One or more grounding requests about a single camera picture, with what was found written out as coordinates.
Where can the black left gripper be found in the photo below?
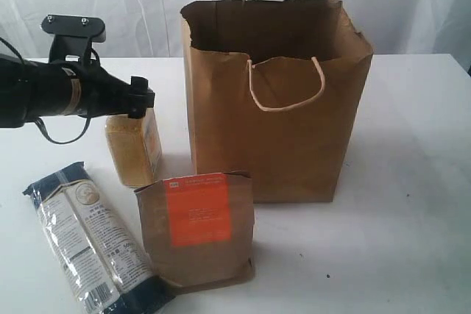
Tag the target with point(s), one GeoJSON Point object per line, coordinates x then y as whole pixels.
{"type": "Point", "coordinates": [103, 94]}

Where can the yellow millet plastic bottle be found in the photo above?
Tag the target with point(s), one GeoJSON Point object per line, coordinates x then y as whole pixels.
{"type": "Point", "coordinates": [135, 147]}

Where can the brown paper shopping bag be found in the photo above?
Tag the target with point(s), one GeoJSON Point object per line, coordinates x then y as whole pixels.
{"type": "Point", "coordinates": [273, 88]}

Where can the brown pouch with orange label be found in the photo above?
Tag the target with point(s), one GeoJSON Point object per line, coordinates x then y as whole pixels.
{"type": "Point", "coordinates": [198, 230]}

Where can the noodle packet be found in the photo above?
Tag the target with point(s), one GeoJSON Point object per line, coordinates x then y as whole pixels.
{"type": "Point", "coordinates": [105, 267]}

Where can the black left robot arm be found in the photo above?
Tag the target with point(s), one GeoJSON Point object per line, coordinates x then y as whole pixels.
{"type": "Point", "coordinates": [31, 90]}

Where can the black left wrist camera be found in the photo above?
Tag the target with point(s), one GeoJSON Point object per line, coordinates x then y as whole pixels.
{"type": "Point", "coordinates": [74, 36]}

